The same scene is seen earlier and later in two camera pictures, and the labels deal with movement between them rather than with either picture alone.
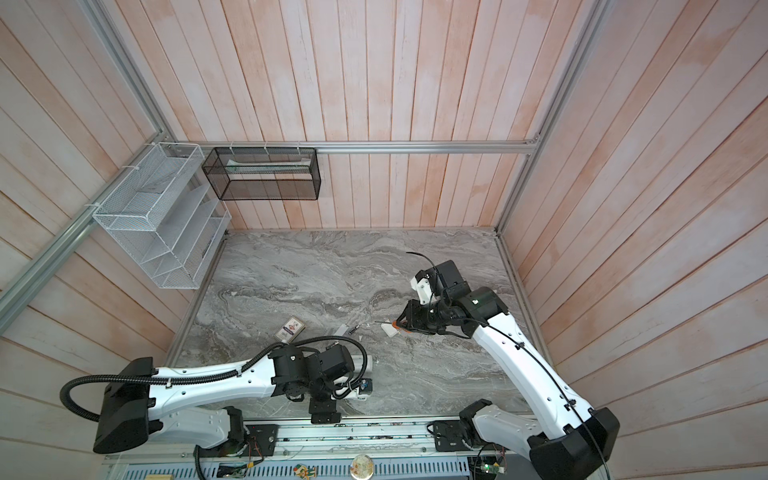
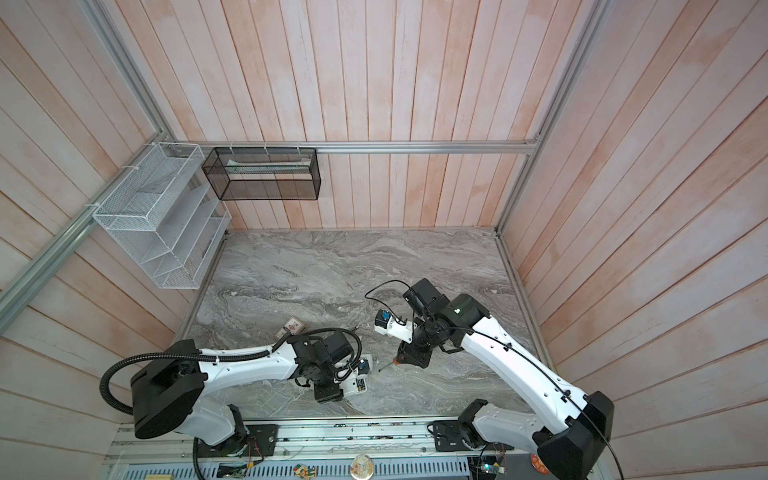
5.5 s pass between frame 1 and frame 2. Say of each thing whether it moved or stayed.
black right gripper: moved
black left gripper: moved
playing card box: stayed
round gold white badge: stayed
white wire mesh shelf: stayed
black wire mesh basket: stayed
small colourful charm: stayed
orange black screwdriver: moved
